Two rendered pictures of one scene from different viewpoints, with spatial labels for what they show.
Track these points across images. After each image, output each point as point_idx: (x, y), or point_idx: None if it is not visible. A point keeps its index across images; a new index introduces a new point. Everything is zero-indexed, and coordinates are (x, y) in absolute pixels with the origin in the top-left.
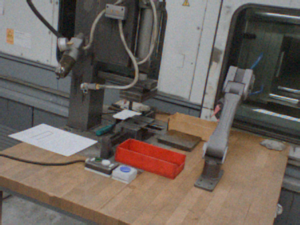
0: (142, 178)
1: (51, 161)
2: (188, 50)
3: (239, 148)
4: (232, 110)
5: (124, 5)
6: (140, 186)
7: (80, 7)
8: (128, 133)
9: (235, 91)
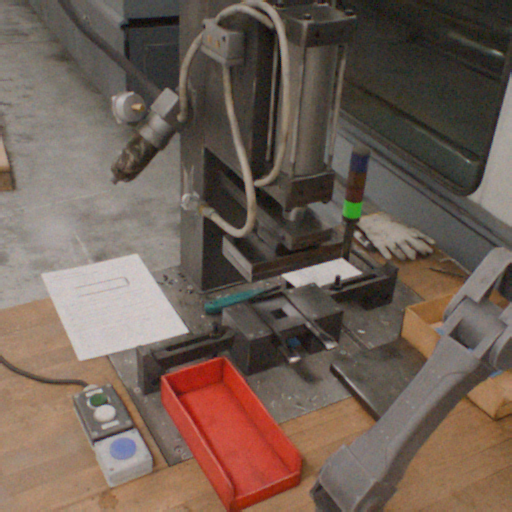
0: (160, 481)
1: (40, 364)
2: None
3: None
4: (434, 395)
5: (240, 25)
6: (127, 506)
7: (184, 15)
8: (239, 339)
9: (471, 337)
